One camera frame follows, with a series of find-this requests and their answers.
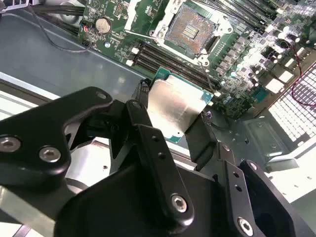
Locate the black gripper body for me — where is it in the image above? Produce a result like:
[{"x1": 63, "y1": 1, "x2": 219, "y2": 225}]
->
[{"x1": 54, "y1": 160, "x2": 239, "y2": 237}]

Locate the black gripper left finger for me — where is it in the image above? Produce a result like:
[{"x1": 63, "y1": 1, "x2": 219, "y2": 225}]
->
[{"x1": 0, "y1": 79, "x2": 195, "y2": 234}]

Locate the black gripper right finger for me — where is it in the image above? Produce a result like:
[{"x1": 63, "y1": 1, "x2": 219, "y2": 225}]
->
[{"x1": 185, "y1": 112, "x2": 316, "y2": 237}]

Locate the silver CPU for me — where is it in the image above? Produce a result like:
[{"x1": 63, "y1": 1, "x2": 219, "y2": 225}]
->
[{"x1": 147, "y1": 66, "x2": 215, "y2": 144}]

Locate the metal wire locking lever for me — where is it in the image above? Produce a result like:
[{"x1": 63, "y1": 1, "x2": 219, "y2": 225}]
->
[{"x1": 199, "y1": 61, "x2": 215, "y2": 91}]

